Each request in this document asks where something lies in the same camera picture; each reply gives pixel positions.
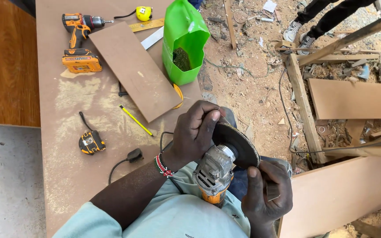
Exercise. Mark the brown board on ground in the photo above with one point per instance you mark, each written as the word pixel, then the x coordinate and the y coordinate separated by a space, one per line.
pixel 352 99

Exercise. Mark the grey orange angle grinder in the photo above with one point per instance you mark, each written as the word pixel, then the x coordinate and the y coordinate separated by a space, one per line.
pixel 214 173

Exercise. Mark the heap of dark screws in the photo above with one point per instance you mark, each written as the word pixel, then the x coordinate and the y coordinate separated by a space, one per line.
pixel 181 60

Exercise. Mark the yellow pencil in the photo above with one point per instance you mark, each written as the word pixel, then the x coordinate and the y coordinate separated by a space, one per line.
pixel 136 120

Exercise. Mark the black orange tape measure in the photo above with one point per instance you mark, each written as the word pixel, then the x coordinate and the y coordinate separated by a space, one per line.
pixel 92 142

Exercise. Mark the yellow round disc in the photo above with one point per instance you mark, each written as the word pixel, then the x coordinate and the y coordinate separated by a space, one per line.
pixel 179 96

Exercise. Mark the person's right hand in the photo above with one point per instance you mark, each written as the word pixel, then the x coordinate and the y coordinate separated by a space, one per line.
pixel 263 205

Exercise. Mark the blue jeans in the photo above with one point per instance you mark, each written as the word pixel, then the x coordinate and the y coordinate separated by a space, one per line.
pixel 238 185

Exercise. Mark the metal square blade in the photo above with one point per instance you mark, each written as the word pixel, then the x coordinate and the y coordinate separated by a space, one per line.
pixel 152 38

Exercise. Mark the person's left hand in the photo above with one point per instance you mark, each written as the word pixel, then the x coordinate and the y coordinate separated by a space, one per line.
pixel 190 132

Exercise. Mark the thin wooden stick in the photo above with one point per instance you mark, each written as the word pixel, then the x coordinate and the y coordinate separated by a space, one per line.
pixel 230 23

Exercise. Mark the light green t-shirt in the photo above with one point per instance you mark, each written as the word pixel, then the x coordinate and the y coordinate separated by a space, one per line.
pixel 177 218

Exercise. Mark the yellow tape measure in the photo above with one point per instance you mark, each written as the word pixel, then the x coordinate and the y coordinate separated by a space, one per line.
pixel 143 13

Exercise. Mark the round dark sanding disc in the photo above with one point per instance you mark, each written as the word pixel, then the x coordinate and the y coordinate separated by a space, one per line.
pixel 240 145

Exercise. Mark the yellow wooden ruler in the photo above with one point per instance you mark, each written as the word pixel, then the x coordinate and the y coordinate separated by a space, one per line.
pixel 147 24

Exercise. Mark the large brown board panel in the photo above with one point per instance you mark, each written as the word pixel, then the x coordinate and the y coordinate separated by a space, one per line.
pixel 342 195

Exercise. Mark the long wooden beam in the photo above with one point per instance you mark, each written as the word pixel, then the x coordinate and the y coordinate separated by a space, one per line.
pixel 304 109
pixel 342 57
pixel 346 39

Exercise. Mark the cut green plastic container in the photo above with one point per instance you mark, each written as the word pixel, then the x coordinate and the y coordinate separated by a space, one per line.
pixel 185 43

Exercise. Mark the brown rectangular board offcut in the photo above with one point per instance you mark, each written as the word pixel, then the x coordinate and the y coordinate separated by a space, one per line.
pixel 134 71

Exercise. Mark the polished brown wooden panel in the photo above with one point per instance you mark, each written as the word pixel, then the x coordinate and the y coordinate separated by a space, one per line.
pixel 7 62

